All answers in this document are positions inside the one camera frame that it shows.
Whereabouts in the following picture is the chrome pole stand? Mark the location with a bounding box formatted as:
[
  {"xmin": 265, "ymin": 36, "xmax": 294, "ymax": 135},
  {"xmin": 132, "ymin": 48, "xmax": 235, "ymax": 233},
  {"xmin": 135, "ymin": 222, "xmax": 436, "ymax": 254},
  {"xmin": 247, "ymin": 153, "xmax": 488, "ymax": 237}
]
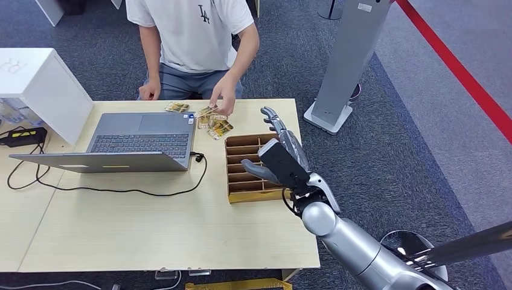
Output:
[{"xmin": 380, "ymin": 220, "xmax": 512, "ymax": 290}]

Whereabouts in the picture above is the black stanchion pole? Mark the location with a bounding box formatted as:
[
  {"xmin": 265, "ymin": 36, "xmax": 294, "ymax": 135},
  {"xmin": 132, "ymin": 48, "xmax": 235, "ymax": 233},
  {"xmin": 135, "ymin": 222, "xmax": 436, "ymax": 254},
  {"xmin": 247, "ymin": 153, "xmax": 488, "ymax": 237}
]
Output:
[{"xmin": 318, "ymin": 0, "xmax": 345, "ymax": 21}]

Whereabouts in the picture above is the person's right hand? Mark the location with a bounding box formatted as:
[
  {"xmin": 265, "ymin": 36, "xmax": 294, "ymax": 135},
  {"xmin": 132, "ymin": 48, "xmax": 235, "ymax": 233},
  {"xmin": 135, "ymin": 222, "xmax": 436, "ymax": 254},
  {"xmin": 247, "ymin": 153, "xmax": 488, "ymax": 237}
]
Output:
[{"xmin": 138, "ymin": 80, "xmax": 162, "ymax": 102}]

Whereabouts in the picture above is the person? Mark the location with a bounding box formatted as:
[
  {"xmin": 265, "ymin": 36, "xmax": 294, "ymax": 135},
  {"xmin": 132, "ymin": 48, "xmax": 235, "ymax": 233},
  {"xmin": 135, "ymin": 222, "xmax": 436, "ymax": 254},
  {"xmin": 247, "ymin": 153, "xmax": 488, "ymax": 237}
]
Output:
[{"xmin": 125, "ymin": 0, "xmax": 261, "ymax": 117}]

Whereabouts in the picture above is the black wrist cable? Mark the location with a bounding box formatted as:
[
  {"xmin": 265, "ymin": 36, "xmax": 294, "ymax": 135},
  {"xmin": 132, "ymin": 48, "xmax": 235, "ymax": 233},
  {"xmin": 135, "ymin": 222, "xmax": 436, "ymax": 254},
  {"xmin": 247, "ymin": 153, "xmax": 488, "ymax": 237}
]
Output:
[{"xmin": 281, "ymin": 188, "xmax": 301, "ymax": 217}]

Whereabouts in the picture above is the wooden card organizer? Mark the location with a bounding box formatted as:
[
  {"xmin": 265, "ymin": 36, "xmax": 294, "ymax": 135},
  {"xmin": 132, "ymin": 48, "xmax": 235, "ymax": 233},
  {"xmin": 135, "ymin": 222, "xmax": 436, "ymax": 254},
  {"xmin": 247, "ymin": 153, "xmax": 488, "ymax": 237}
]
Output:
[{"xmin": 224, "ymin": 133, "xmax": 295, "ymax": 205}]

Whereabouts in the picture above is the white box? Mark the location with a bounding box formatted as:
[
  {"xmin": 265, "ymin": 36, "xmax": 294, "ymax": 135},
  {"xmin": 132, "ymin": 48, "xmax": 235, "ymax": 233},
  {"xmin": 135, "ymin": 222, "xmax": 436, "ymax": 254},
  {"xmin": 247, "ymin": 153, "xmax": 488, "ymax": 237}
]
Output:
[{"xmin": 0, "ymin": 48, "xmax": 95, "ymax": 146}]

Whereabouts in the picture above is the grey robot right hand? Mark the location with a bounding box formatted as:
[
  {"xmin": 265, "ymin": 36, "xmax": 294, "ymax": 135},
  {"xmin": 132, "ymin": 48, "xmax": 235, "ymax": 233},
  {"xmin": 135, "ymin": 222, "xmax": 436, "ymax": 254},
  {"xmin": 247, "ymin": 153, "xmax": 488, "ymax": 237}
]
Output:
[{"xmin": 240, "ymin": 106, "xmax": 317, "ymax": 192}]

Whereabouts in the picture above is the person's left hand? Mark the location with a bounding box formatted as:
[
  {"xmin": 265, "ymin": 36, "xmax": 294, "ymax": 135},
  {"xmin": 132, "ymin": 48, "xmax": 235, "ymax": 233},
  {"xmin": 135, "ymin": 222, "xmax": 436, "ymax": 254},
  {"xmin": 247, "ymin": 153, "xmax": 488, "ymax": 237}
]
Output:
[{"xmin": 208, "ymin": 73, "xmax": 238, "ymax": 117}]

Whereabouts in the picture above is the black power cable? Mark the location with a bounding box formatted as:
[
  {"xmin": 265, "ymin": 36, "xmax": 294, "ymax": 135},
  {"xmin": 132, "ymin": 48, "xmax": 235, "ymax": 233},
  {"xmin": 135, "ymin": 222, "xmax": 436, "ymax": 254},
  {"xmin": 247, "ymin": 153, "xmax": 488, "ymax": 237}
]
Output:
[{"xmin": 7, "ymin": 142, "xmax": 208, "ymax": 198}]

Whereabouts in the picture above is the red floor tape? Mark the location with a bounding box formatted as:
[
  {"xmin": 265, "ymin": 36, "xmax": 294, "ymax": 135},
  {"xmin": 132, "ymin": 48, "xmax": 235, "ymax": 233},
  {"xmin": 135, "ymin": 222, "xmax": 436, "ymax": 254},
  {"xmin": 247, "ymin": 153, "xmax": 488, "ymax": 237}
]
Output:
[{"xmin": 395, "ymin": 0, "xmax": 512, "ymax": 146}]

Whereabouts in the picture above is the clear plastic container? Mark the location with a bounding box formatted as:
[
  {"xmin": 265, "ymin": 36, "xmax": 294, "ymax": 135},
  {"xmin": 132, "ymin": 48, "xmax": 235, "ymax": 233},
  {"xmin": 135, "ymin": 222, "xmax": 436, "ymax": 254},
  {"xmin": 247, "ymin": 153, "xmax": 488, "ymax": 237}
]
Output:
[{"xmin": 0, "ymin": 98, "xmax": 45, "ymax": 128}]

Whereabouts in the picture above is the grey laptop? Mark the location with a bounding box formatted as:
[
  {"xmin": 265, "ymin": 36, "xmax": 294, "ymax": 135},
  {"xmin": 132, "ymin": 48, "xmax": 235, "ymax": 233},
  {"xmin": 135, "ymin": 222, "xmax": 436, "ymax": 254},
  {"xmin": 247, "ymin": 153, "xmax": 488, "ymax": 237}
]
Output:
[{"xmin": 8, "ymin": 112, "xmax": 197, "ymax": 174}]

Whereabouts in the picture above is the black power adapter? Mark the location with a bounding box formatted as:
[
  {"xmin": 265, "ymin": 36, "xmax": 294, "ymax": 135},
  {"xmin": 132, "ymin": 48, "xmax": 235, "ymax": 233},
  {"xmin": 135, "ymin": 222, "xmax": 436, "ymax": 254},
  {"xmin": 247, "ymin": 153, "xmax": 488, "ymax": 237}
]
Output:
[{"xmin": 0, "ymin": 127, "xmax": 48, "ymax": 149}]

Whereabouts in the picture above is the yellow strap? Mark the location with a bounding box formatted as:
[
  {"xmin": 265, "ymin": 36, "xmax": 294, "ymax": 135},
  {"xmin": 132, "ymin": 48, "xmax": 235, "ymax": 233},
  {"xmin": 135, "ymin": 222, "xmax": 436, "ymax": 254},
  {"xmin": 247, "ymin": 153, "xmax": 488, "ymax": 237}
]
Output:
[{"xmin": 184, "ymin": 279, "xmax": 293, "ymax": 290}]

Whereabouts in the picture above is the white cable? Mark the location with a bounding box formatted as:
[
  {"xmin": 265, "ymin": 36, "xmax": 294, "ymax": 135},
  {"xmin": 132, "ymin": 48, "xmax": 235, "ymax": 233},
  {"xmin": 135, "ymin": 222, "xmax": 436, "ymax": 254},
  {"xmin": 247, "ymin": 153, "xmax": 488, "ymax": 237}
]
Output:
[
  {"xmin": 0, "ymin": 280, "xmax": 101, "ymax": 290},
  {"xmin": 153, "ymin": 271, "xmax": 183, "ymax": 290}
]

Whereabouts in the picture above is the white cabinet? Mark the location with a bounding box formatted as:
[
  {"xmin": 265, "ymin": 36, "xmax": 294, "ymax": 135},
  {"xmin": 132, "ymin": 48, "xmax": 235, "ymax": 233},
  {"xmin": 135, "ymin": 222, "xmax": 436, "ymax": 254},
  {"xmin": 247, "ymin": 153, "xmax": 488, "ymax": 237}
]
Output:
[{"xmin": 34, "ymin": 0, "xmax": 65, "ymax": 28}]

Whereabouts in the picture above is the grey kiosk stand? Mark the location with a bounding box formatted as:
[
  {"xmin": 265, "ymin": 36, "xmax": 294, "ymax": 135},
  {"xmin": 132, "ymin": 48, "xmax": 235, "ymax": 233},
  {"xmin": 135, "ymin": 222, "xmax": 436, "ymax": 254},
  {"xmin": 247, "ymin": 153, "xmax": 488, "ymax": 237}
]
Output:
[{"xmin": 303, "ymin": 0, "xmax": 395, "ymax": 136}]

